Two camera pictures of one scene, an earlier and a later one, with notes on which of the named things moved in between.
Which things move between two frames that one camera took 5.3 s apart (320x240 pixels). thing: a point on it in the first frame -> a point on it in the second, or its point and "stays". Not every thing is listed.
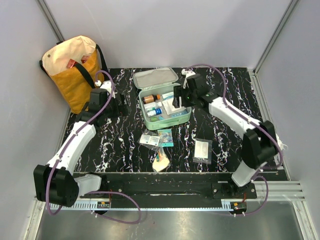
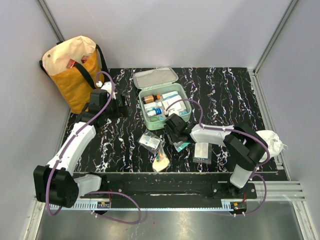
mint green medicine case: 156,86 stays
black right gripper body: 187,97 -> 173,134
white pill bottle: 151,106 stays
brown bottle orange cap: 149,98 stays
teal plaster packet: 165,137 -> 180,145
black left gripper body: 116,111 stays
